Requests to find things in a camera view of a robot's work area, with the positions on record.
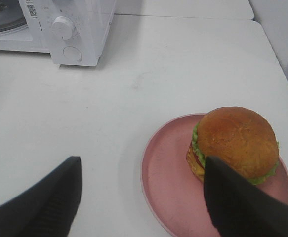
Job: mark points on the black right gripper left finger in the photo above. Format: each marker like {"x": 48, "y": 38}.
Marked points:
{"x": 48, "y": 208}

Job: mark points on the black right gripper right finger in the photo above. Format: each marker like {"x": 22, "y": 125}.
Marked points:
{"x": 238, "y": 208}

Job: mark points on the pink round plate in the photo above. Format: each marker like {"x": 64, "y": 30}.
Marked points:
{"x": 173, "y": 193}

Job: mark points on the burger with lettuce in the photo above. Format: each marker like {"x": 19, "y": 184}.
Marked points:
{"x": 240, "y": 137}

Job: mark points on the white timer knob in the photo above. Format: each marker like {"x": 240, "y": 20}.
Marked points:
{"x": 63, "y": 28}

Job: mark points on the white microwave oven body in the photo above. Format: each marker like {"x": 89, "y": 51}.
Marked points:
{"x": 92, "y": 19}

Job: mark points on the glass turntable plate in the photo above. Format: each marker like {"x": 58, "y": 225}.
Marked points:
{"x": 11, "y": 15}

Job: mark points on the white warning label sticker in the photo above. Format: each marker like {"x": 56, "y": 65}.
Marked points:
{"x": 31, "y": 8}

